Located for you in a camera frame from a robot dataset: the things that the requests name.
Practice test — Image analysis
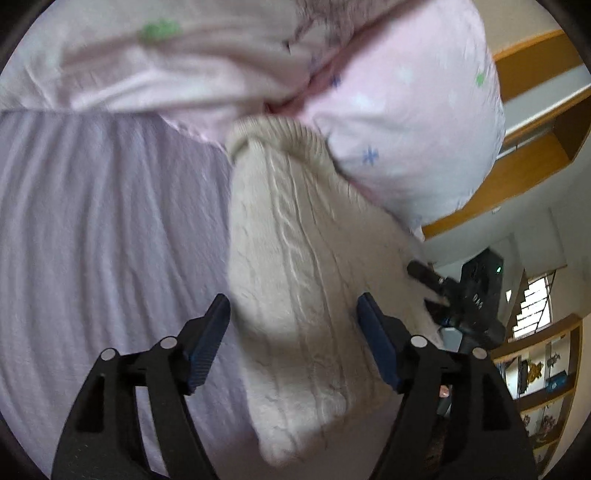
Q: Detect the beige cable-knit sweater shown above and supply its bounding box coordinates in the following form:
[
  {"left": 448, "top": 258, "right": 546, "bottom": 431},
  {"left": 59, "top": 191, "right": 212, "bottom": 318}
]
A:
[{"left": 225, "top": 116, "right": 441, "bottom": 467}]

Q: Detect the person's right hand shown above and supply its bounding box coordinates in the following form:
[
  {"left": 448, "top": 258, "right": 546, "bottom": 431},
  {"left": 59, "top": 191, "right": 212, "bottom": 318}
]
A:
[{"left": 439, "top": 385, "right": 451, "bottom": 399}]

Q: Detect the wooden shelf unit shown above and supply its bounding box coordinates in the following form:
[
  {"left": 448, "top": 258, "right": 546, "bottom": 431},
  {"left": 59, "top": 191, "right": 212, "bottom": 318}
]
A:
[{"left": 492, "top": 314, "right": 583, "bottom": 475}]

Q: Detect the pink floral pillow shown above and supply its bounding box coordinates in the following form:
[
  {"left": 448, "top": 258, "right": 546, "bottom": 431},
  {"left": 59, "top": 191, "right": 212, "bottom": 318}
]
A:
[{"left": 276, "top": 1, "right": 505, "bottom": 233}]

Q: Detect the lavender bed sheet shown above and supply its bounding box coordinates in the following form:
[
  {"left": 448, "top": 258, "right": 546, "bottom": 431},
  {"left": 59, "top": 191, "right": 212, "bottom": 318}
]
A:
[{"left": 0, "top": 108, "right": 417, "bottom": 480}]

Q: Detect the white floral pillow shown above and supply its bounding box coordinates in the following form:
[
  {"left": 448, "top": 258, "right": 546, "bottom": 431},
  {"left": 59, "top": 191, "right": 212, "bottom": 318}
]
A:
[{"left": 0, "top": 0, "right": 371, "bottom": 139}]

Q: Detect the wooden headboard frame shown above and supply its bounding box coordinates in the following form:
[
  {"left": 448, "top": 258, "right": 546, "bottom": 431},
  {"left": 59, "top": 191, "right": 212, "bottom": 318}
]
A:
[{"left": 424, "top": 30, "right": 590, "bottom": 238}]

